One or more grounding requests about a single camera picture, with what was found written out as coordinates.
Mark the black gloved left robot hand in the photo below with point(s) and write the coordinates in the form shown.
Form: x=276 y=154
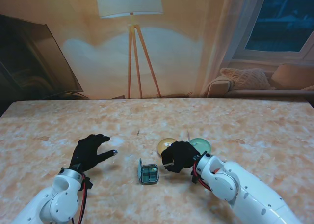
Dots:
x=87 y=152

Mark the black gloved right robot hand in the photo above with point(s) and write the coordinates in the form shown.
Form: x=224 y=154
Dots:
x=182 y=156

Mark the small pill box blue lid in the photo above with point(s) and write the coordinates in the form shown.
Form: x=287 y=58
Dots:
x=149 y=176

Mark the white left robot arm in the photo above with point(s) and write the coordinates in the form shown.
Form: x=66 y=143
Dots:
x=49 y=202

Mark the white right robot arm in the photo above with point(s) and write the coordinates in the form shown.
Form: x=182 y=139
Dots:
x=245 y=192

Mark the round yellow dish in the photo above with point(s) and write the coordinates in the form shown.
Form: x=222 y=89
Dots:
x=163 y=145

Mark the round green dish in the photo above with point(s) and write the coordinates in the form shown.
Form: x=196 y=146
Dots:
x=202 y=145

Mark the beige sofa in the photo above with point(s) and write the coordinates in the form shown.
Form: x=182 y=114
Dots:
x=257 y=92

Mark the knitted cream cushion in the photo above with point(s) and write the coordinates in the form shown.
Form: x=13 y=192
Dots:
x=245 y=77

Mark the dark cabinet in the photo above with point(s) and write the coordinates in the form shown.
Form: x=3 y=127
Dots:
x=24 y=62

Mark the plain beige cushion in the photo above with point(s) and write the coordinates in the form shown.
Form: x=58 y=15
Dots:
x=292 y=77

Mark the tripod floor lamp white shade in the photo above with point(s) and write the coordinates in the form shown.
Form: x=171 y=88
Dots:
x=131 y=3

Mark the window with white frame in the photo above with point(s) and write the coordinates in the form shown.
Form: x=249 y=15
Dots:
x=277 y=20

